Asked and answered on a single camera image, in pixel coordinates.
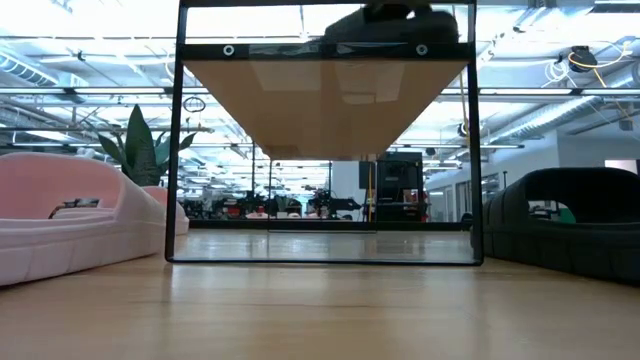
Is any black equipment cabinet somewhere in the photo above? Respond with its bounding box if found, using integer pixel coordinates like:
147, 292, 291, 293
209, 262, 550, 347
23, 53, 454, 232
375, 152, 425, 224

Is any green snake plant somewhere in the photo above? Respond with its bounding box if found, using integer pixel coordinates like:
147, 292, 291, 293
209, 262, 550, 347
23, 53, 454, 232
97, 103, 197, 189

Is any black foam slide sandal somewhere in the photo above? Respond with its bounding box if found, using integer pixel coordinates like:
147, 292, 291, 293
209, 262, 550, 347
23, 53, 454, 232
482, 167, 640, 287

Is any silver ceiling air duct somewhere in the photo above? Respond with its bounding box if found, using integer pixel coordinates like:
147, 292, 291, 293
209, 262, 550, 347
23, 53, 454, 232
492, 74, 640, 144

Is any black frame wooden shelf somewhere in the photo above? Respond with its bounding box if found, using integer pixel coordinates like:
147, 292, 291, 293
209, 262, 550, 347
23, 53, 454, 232
164, 0, 485, 266

